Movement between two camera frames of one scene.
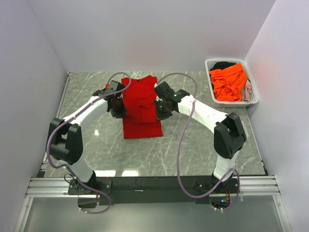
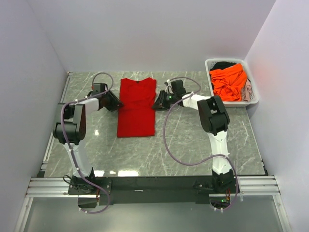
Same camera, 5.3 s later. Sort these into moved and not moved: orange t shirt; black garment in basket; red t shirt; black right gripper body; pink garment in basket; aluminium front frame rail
Moved: black right gripper body; red t shirt
Not moved: aluminium front frame rail; black garment in basket; pink garment in basket; orange t shirt
